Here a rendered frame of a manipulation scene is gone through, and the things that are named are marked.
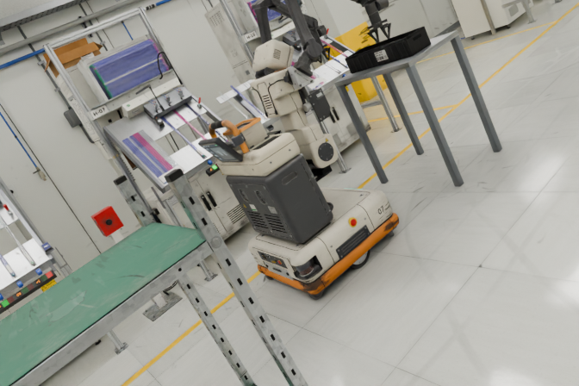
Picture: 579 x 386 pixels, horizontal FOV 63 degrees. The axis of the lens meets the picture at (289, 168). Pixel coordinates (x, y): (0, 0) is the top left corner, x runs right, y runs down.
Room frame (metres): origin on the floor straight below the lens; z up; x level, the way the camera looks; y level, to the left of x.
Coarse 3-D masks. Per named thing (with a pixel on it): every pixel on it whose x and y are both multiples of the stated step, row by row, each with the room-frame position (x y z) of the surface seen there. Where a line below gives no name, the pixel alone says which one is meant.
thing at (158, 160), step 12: (144, 132) 3.44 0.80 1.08; (132, 144) 3.35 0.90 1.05; (144, 144) 3.35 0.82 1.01; (156, 144) 3.35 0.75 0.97; (144, 156) 3.27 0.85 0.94; (156, 156) 3.27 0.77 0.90; (168, 156) 3.27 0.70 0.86; (156, 168) 3.19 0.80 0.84; (168, 168) 3.19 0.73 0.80; (180, 168) 3.19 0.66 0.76
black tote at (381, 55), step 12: (396, 36) 2.92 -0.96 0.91; (408, 36) 2.65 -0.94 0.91; (420, 36) 2.69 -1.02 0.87; (372, 48) 3.14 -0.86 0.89; (384, 48) 2.81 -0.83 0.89; (396, 48) 2.72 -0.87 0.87; (408, 48) 2.65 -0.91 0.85; (420, 48) 2.68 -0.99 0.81; (348, 60) 3.13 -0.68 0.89; (360, 60) 3.03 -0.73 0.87; (372, 60) 2.93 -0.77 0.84; (384, 60) 2.84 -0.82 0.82
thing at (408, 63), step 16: (432, 48) 2.63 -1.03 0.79; (400, 64) 2.59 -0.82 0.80; (464, 64) 2.72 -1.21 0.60; (352, 80) 2.99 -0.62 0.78; (416, 80) 2.54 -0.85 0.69; (400, 96) 3.32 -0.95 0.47; (480, 96) 2.72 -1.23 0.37; (352, 112) 3.13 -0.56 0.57; (400, 112) 3.33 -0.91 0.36; (432, 112) 2.54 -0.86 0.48; (480, 112) 2.74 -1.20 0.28; (432, 128) 2.56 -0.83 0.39; (368, 144) 3.13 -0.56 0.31; (416, 144) 3.31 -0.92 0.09; (496, 144) 2.72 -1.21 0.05; (448, 160) 2.54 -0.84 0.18; (384, 176) 3.14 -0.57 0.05
